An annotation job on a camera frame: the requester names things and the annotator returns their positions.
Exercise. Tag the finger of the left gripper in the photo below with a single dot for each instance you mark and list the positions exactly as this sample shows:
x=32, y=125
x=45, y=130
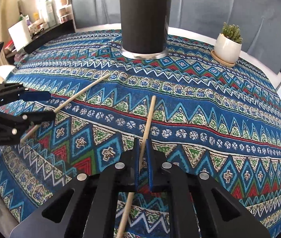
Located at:
x=23, y=94
x=31, y=117

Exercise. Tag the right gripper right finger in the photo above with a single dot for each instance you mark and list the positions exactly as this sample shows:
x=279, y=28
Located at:
x=198, y=205

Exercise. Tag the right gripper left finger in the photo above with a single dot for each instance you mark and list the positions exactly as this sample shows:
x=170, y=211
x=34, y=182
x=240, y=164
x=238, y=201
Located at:
x=86, y=206

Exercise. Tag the wooden chopstick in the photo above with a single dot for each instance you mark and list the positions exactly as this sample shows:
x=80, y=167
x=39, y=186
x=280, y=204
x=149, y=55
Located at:
x=34, y=129
x=128, y=204

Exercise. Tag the white paper bag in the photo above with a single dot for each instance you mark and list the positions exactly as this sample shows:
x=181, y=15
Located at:
x=20, y=34

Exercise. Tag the black side shelf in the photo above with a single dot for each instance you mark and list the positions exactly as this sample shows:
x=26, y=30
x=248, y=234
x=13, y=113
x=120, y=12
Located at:
x=49, y=34

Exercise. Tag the patterned blue tablecloth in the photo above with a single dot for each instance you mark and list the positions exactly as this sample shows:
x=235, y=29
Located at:
x=207, y=117

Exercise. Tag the pale green bottle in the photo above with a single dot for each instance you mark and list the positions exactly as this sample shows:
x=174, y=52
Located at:
x=50, y=14

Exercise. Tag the wooden coaster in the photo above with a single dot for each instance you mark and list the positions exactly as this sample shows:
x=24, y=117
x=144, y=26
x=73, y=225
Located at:
x=219, y=60

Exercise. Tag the white potted succulent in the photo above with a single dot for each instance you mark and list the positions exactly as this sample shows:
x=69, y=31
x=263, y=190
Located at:
x=229, y=43

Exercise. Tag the black cylindrical utensil holder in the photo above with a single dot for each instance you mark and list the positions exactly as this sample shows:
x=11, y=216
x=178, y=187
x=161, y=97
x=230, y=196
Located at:
x=144, y=25

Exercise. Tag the grey backdrop cloth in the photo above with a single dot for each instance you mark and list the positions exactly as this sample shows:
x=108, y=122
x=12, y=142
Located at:
x=259, y=21

